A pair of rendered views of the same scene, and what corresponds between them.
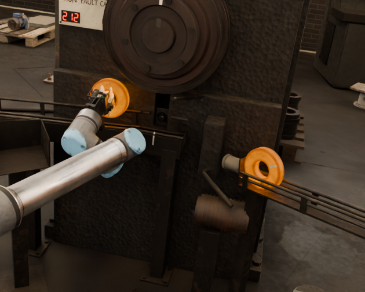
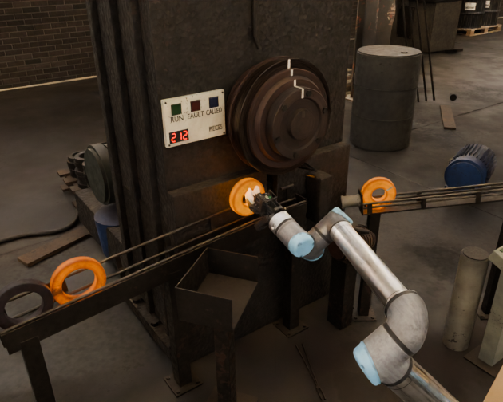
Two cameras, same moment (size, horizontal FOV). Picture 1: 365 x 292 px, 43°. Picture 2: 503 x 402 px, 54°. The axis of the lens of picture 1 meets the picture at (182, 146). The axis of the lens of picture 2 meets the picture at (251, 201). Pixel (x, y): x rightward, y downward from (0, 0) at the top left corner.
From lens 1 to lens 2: 1.63 m
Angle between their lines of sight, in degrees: 39
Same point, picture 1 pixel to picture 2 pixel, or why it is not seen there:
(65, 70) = (180, 191)
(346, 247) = not seen: hidden behind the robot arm
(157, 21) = (302, 112)
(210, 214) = not seen: hidden behind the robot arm
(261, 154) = (378, 184)
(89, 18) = (197, 131)
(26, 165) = (241, 293)
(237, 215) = (368, 237)
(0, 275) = not seen: outside the picture
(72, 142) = (306, 244)
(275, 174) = (393, 192)
